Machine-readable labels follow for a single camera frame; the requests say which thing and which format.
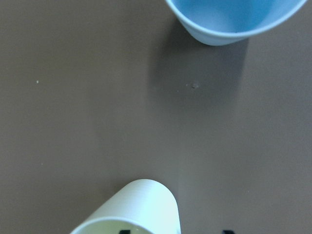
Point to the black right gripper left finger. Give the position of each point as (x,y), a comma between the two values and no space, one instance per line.
(124,232)

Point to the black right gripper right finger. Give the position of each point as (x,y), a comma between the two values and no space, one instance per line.
(227,232)

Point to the pale yellow cup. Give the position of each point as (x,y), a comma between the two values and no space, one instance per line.
(143,206)

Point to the blue cup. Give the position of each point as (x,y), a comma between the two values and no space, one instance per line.
(223,22)

